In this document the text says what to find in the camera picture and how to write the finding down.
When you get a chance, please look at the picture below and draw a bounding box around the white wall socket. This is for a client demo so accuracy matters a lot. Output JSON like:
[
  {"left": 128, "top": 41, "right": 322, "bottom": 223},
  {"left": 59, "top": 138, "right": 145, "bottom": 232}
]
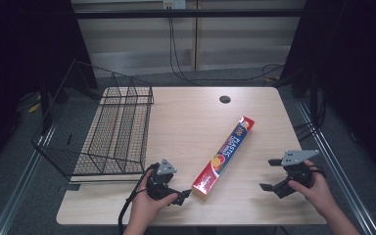
[{"left": 162, "top": 0, "right": 187, "bottom": 10}]

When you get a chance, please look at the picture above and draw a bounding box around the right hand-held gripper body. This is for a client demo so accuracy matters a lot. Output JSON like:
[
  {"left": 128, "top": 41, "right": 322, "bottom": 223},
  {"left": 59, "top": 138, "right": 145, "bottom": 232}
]
[{"left": 280, "top": 149, "right": 320, "bottom": 189}]

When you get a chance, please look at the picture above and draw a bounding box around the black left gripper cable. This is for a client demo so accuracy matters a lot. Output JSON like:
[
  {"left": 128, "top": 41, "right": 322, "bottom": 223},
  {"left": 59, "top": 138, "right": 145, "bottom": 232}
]
[{"left": 117, "top": 163, "right": 161, "bottom": 235}]

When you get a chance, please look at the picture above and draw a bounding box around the black curtain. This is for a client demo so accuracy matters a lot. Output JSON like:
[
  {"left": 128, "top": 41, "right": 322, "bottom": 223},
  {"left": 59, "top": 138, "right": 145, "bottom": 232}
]
[
  {"left": 278, "top": 0, "right": 376, "bottom": 185},
  {"left": 0, "top": 0, "right": 94, "bottom": 174}
]

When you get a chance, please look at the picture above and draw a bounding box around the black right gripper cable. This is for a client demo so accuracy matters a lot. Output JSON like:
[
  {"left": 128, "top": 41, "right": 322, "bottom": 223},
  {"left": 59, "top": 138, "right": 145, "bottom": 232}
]
[{"left": 307, "top": 164, "right": 326, "bottom": 179}]

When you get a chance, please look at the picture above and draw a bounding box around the black horizontal metal bar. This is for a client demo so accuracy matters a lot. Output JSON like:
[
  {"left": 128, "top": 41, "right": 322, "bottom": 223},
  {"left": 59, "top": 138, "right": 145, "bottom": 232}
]
[{"left": 72, "top": 9, "right": 307, "bottom": 20}]

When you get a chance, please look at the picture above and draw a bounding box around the red and blue cling film box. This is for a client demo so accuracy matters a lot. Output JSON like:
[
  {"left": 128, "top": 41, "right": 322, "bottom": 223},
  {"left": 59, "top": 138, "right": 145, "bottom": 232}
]
[{"left": 191, "top": 116, "right": 256, "bottom": 201}]

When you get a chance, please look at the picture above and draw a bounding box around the person's left hand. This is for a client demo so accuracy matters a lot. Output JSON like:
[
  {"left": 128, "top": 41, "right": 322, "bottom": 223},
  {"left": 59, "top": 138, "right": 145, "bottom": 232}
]
[{"left": 128, "top": 169, "right": 179, "bottom": 227}]

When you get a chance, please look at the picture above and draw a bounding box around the bundle of black cables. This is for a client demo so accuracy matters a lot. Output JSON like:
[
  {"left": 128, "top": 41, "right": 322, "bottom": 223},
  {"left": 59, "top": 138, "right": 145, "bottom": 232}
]
[{"left": 293, "top": 92, "right": 328, "bottom": 142}]

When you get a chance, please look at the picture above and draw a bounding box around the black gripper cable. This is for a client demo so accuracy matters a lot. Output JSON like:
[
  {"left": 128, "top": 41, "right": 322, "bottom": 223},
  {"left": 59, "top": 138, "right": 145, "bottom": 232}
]
[
  {"left": 117, "top": 163, "right": 161, "bottom": 235},
  {"left": 307, "top": 164, "right": 326, "bottom": 179}
]

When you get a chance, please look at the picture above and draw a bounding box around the person's right hand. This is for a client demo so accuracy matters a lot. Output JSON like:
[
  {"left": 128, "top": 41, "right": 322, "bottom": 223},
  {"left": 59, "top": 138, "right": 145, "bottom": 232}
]
[{"left": 287, "top": 160, "right": 336, "bottom": 218}]

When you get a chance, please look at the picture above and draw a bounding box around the long black floor cable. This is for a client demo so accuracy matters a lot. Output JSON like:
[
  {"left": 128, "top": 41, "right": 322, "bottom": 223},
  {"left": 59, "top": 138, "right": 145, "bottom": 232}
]
[{"left": 167, "top": 18, "right": 287, "bottom": 84}]

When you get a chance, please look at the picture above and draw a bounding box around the silver metal floor rail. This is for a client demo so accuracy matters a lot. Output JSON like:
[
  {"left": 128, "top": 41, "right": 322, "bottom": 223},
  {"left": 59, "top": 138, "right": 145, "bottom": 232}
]
[
  {"left": 296, "top": 100, "right": 376, "bottom": 235},
  {"left": 0, "top": 125, "right": 57, "bottom": 235}
]

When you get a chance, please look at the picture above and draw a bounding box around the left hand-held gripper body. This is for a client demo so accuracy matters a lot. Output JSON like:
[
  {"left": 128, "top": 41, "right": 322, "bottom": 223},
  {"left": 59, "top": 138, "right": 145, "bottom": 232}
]
[{"left": 145, "top": 158, "right": 181, "bottom": 201}]

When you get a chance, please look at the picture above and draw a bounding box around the black wire mesh basket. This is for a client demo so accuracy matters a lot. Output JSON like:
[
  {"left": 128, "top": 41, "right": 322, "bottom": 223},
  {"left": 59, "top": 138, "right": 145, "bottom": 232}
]
[{"left": 30, "top": 59, "right": 155, "bottom": 183}]

